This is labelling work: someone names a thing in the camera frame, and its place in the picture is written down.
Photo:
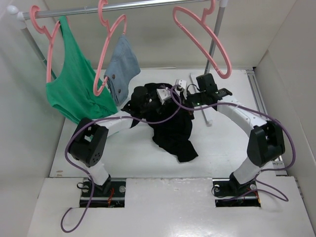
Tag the left pink hanger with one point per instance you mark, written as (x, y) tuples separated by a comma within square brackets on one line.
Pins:
[(34, 9)]

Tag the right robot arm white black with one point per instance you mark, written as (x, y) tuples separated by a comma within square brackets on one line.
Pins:
[(266, 142)]

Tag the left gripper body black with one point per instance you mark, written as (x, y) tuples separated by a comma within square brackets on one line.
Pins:
[(151, 104)]

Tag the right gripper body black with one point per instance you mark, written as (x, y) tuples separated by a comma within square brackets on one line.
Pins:
[(197, 99)]

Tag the blue denim garment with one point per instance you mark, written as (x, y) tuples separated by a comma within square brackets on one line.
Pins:
[(123, 67)]

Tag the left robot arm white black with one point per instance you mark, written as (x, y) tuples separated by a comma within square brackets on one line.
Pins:
[(88, 140)]

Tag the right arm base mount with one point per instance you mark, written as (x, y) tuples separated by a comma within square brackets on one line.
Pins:
[(227, 196)]

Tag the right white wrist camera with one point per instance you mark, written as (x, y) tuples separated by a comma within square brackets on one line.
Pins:
[(181, 87)]

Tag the metal clothes rack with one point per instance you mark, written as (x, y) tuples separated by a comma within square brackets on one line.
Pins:
[(21, 18)]

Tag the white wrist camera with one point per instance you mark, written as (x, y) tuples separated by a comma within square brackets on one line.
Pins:
[(181, 87), (163, 94)]

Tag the black t shirt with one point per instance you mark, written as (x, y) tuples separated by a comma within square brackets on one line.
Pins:
[(173, 135)]

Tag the green tank top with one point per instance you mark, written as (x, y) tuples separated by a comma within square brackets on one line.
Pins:
[(71, 93)]

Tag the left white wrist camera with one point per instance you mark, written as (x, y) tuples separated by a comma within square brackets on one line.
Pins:
[(163, 94)]

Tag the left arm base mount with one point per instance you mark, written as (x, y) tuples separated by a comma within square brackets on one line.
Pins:
[(110, 196)]

